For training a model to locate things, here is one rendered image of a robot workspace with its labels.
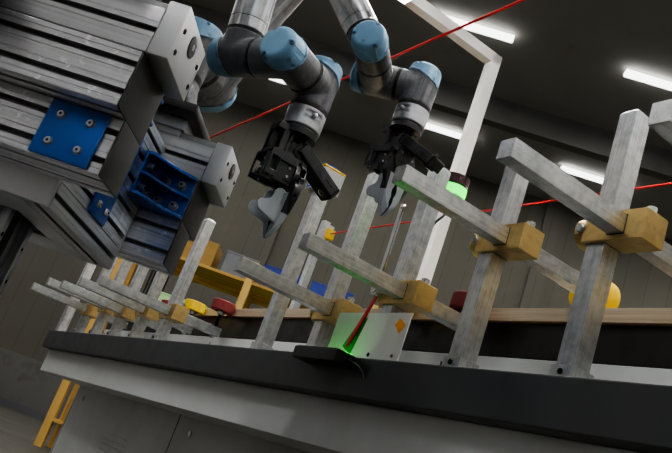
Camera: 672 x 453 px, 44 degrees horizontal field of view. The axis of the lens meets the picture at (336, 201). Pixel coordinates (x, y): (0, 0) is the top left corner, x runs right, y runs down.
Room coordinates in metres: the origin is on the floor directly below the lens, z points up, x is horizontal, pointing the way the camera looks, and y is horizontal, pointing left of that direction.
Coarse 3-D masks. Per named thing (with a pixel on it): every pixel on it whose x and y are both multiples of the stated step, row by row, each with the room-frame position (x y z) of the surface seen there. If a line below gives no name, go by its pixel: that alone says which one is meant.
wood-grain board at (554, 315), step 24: (216, 312) 2.92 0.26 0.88; (240, 312) 2.74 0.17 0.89; (264, 312) 2.59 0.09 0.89; (288, 312) 2.45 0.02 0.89; (360, 312) 2.10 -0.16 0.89; (504, 312) 1.63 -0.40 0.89; (528, 312) 1.57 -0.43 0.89; (552, 312) 1.51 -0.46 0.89; (624, 312) 1.36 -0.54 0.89; (648, 312) 1.32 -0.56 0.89
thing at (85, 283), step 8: (80, 280) 2.81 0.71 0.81; (88, 280) 2.81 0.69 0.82; (88, 288) 2.82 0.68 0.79; (96, 288) 2.83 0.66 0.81; (104, 288) 2.84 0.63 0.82; (104, 296) 2.85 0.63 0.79; (112, 296) 2.86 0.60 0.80; (120, 296) 2.87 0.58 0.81; (128, 304) 2.88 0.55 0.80; (136, 304) 2.90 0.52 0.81; (176, 328) 2.99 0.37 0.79; (184, 328) 2.98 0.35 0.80; (192, 328) 3.00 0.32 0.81
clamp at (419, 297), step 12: (408, 288) 1.57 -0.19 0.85; (420, 288) 1.55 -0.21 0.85; (432, 288) 1.56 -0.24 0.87; (384, 300) 1.63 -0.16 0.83; (396, 300) 1.59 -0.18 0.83; (408, 300) 1.56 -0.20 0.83; (420, 300) 1.55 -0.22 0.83; (432, 300) 1.56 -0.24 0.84; (408, 312) 1.63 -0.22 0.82; (420, 312) 1.59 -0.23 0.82
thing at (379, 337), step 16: (352, 320) 1.71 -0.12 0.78; (368, 320) 1.66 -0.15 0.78; (384, 320) 1.61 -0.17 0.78; (336, 336) 1.75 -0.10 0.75; (368, 336) 1.64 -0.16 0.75; (384, 336) 1.59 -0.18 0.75; (400, 336) 1.55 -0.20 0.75; (352, 352) 1.68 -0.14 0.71; (368, 352) 1.63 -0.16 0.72; (384, 352) 1.58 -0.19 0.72; (400, 352) 1.54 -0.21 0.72
